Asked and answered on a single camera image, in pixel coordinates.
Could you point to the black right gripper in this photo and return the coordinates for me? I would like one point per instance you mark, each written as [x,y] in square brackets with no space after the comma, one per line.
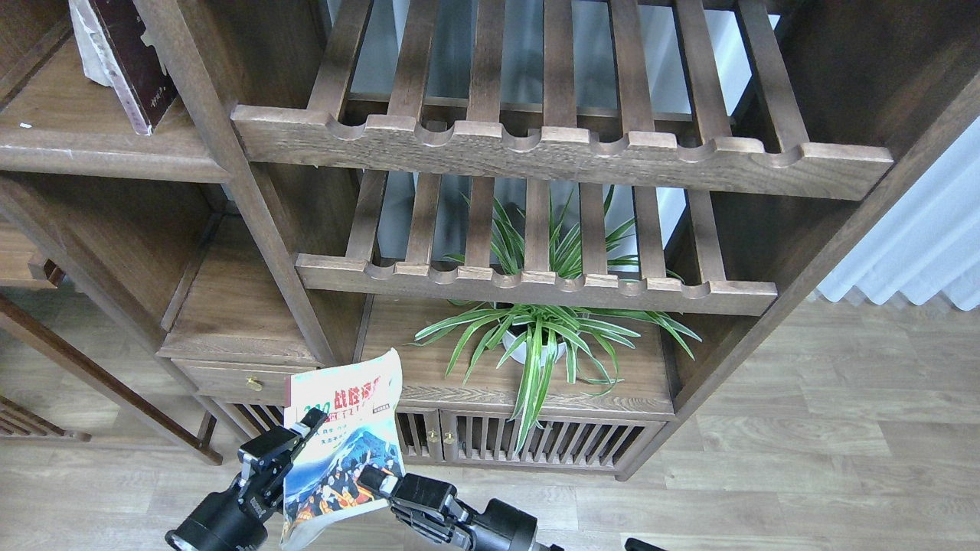
[430,508]

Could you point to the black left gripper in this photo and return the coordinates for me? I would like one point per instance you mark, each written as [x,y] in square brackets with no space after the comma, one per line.
[235,519]

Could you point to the colorful illustrated paperback book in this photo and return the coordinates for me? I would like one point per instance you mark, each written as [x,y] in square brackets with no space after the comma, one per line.
[360,431]

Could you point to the maroon hardcover book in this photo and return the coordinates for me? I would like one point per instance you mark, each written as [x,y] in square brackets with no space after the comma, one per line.
[133,67]

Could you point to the yellow green cover book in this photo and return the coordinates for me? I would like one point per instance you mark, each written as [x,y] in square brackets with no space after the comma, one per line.
[99,63]

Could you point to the right slatted cabinet door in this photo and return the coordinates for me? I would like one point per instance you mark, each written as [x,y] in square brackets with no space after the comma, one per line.
[491,439]

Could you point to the slatted cabinet door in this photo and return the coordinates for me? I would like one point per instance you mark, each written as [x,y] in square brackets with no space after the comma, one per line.
[419,431]
[491,439]

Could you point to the left slatted cabinet door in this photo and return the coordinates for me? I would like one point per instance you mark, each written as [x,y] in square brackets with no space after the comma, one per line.
[419,431]

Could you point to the wooden drawer with brass knob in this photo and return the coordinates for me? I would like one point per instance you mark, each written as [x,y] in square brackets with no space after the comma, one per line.
[240,382]

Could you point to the white plant pot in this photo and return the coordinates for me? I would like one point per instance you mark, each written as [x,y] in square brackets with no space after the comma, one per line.
[517,341]

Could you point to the green spider plant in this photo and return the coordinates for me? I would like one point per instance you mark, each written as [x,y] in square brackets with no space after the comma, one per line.
[548,333]

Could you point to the dark wooden bookshelf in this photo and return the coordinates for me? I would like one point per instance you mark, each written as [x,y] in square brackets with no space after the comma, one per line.
[324,183]

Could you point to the dark wooden side furniture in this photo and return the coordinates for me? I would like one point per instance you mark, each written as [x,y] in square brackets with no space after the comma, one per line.
[73,378]

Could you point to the white pleated curtain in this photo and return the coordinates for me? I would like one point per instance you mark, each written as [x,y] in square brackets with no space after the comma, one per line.
[927,244]

